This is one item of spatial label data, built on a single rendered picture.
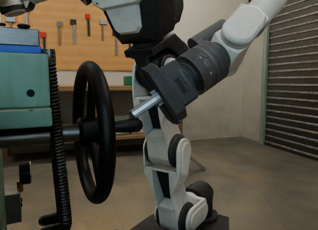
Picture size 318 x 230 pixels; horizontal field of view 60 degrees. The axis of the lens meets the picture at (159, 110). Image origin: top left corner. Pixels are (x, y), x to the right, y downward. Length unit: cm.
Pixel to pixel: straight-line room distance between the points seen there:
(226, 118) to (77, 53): 246
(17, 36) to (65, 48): 327
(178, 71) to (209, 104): 385
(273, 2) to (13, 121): 58
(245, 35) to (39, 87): 38
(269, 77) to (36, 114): 380
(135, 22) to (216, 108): 358
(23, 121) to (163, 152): 74
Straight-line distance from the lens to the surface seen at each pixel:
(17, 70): 50
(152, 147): 116
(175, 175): 116
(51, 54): 53
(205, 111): 433
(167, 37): 108
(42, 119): 48
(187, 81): 52
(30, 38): 52
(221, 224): 159
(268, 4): 69
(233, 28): 57
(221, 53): 54
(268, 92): 415
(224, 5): 459
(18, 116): 48
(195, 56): 53
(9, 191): 87
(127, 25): 98
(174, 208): 127
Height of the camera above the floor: 92
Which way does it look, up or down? 6 degrees down
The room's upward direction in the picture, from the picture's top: straight up
